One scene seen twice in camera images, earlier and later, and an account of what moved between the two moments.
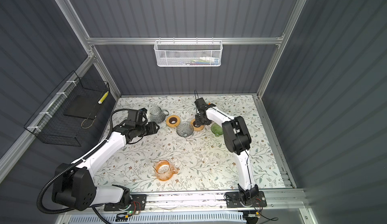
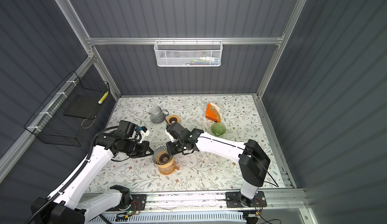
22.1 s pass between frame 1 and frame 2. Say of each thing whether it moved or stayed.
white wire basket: stayed
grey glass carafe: stayed
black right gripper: moved
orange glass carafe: moved
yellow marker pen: stayed
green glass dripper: stayed
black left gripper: moved
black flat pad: stayed
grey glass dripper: moved
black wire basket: stayed
